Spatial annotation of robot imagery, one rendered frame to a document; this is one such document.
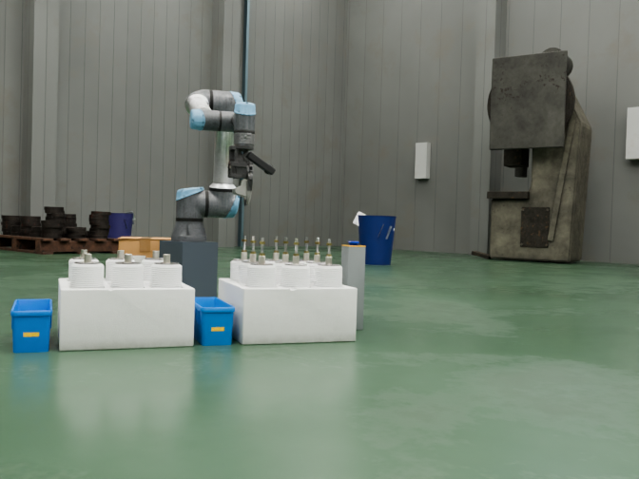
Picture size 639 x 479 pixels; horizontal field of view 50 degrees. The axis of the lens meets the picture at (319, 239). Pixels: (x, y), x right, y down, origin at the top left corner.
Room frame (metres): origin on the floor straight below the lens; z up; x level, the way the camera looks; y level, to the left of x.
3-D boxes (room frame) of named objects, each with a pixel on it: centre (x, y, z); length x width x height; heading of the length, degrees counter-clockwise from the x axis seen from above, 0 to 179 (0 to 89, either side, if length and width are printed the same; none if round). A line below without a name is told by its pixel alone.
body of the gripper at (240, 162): (2.50, 0.29, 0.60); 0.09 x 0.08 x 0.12; 106
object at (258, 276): (2.28, 0.19, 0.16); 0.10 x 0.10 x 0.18
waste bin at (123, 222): (8.85, 2.55, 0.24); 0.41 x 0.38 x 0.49; 134
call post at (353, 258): (2.60, -0.13, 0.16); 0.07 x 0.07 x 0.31; 20
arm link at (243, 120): (2.50, 0.28, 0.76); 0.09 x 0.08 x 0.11; 16
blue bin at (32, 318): (2.10, 0.86, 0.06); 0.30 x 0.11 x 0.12; 21
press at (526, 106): (8.78, -2.64, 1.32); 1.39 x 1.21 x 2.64; 44
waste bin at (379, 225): (6.99, -0.55, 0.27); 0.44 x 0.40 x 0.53; 98
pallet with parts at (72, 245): (7.72, 2.96, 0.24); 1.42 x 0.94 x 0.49; 44
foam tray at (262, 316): (2.43, 0.12, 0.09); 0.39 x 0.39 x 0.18; 20
